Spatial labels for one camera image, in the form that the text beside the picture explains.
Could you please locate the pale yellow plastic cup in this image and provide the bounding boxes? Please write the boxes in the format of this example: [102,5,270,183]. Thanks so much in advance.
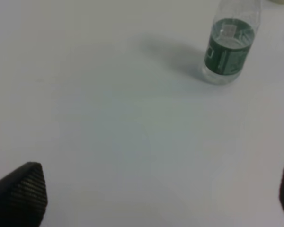
[269,0,284,5]

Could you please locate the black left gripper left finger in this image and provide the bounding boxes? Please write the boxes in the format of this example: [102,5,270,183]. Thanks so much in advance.
[0,162,48,227]

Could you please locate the clear bottle green label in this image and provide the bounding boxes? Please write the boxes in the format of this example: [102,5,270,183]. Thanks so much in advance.
[202,0,262,85]

